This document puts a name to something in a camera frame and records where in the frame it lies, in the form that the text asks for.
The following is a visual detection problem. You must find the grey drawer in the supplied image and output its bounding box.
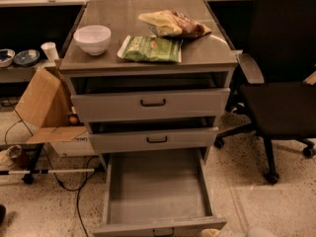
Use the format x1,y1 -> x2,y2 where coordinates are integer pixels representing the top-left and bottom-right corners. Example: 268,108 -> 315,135
90,127 -> 218,153
93,148 -> 226,237
71,88 -> 230,122

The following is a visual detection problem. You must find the black floor cable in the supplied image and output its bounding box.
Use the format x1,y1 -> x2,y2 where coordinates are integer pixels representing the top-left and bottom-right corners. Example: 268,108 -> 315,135
0,97 -> 103,237

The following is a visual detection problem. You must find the grey top drawer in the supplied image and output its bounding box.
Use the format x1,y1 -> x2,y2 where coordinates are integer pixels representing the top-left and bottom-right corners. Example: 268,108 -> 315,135
71,88 -> 230,122

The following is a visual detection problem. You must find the low grey side shelf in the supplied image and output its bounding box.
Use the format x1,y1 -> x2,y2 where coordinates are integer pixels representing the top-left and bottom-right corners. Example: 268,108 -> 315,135
0,60 -> 56,83

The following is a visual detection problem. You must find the grey bottom drawer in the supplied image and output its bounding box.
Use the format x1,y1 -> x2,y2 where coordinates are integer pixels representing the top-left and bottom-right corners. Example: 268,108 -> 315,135
93,148 -> 226,237

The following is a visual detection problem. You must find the green chip bag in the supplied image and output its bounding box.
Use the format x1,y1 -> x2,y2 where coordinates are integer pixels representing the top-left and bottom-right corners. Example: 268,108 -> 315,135
118,36 -> 182,62

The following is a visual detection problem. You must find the blue bowl on shelf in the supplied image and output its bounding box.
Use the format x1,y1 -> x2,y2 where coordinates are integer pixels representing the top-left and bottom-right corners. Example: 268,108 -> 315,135
14,49 -> 40,67

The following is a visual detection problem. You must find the grey drawer cabinet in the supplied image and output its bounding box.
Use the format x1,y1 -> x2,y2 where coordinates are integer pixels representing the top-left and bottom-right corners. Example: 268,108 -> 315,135
60,0 -> 237,157

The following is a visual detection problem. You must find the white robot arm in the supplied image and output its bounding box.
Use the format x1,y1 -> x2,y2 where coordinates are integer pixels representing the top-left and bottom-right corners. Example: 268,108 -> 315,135
200,227 -> 276,237

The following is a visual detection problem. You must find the white blue bowl at edge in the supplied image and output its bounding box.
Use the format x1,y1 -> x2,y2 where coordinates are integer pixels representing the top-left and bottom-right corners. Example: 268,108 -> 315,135
0,48 -> 15,68

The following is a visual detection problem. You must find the yellow brown chip bag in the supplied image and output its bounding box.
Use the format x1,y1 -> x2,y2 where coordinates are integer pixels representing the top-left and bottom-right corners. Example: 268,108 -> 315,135
138,10 -> 211,39

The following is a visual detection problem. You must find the white ceramic bowl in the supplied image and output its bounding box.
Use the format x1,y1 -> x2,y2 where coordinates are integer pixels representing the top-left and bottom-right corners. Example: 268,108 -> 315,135
73,25 -> 112,55

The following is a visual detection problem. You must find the grey middle drawer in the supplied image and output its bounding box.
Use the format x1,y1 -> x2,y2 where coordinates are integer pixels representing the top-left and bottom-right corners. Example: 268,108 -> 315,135
90,127 -> 218,153

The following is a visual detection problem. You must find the white paper cup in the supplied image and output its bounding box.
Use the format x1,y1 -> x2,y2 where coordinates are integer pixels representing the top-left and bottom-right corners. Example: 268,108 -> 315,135
40,41 -> 59,62

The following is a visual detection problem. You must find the small brown cup on floor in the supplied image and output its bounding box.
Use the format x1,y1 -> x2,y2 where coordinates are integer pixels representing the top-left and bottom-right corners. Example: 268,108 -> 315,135
7,145 -> 30,167

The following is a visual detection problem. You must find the brown cardboard box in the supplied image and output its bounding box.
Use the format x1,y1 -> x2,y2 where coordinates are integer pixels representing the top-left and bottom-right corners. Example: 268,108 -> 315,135
15,67 -> 96,157

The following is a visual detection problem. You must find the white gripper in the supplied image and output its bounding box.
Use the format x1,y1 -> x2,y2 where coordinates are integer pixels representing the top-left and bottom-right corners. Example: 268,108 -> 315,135
200,229 -> 246,237

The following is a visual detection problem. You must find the black office chair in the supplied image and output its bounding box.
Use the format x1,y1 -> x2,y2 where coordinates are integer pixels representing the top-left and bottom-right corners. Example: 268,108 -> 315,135
214,0 -> 316,184

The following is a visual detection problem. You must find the black and white stand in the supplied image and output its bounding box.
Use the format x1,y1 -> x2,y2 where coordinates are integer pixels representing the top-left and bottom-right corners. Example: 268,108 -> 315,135
0,144 -> 97,184

